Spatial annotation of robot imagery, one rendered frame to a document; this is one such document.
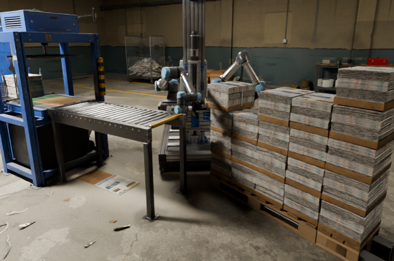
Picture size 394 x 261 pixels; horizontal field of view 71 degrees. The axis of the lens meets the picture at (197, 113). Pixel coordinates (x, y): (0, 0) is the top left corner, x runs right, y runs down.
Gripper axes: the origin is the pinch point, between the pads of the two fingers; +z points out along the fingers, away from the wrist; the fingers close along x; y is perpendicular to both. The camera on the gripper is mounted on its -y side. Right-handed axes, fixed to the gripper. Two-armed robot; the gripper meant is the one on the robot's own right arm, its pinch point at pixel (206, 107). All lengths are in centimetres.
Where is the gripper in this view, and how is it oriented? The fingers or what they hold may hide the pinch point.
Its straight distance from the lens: 265.6
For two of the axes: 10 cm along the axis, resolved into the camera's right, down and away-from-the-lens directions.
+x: -6.2, -1.9, 7.6
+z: 7.8, -1.5, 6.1
